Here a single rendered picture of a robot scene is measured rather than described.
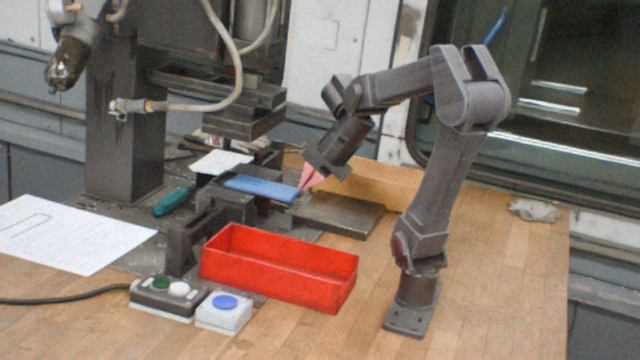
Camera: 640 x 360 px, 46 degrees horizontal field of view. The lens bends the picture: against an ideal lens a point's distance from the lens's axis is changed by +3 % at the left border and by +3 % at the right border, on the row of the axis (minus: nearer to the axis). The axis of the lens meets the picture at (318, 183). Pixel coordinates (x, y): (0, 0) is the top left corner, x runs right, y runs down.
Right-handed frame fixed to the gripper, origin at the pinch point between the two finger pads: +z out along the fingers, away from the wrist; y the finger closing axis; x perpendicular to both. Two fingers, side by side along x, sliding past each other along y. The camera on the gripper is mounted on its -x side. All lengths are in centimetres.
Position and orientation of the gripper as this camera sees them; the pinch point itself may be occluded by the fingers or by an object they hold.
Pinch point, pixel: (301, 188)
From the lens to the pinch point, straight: 143.4
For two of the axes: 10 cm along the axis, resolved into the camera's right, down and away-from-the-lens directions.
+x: -3.0, 2.9, -9.1
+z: -6.0, 6.9, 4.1
